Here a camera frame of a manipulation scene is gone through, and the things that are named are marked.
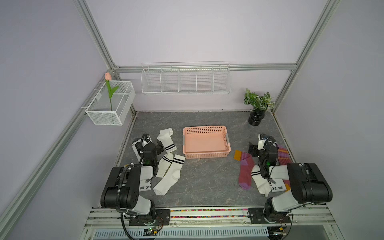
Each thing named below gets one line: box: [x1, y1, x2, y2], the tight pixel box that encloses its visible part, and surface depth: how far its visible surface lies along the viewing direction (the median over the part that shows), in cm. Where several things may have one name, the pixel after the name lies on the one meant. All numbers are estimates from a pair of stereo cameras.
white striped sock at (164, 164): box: [155, 152, 174, 178], surface depth 94 cm
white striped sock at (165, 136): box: [157, 127, 178, 154], surface depth 107 cm
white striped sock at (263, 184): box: [251, 165, 272, 198], surface depth 85 cm
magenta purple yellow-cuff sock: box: [233, 150, 255, 190], surface depth 91 cm
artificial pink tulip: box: [105, 72, 120, 112], surface depth 86 cm
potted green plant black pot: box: [243, 88, 276, 126], surface depth 96 cm
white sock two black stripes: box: [153, 154, 186, 196], surface depth 89 cm
